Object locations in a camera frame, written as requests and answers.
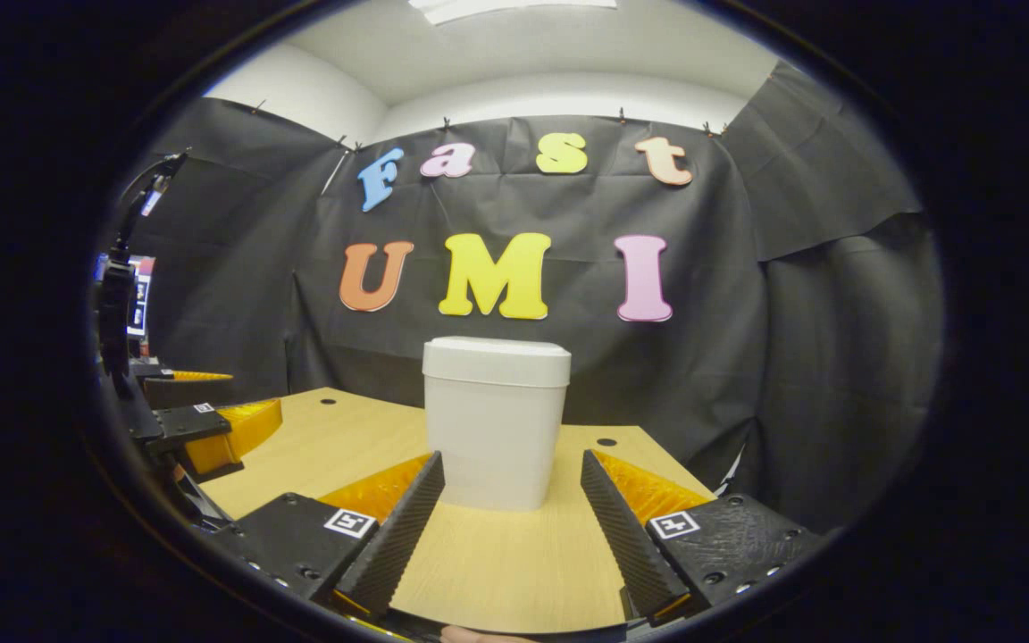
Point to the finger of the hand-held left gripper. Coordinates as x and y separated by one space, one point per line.
193 427
179 390

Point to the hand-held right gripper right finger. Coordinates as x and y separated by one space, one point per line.
626 536

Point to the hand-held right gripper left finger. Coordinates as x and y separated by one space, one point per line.
403 527

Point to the white desktop garbage bin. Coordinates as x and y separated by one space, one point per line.
497 420

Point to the wooden desktop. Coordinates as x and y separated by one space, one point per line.
514 554

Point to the computer monitor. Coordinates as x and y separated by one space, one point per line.
145 295

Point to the black backdrop cloth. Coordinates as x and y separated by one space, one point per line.
747 357

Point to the ceiling light panel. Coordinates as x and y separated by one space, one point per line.
514 9

